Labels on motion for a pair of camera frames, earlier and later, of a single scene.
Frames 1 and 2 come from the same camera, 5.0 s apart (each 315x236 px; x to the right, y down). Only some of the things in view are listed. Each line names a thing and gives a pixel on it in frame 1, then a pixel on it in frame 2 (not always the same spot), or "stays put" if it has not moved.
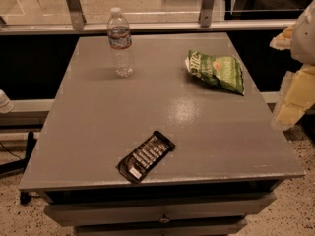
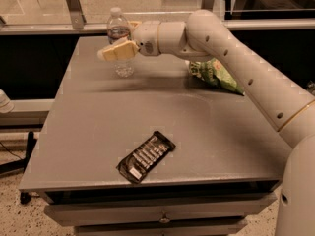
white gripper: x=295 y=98 -> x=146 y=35
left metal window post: x=77 y=16 stays put
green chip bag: x=224 y=71 stays put
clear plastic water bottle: x=119 y=40 stays put
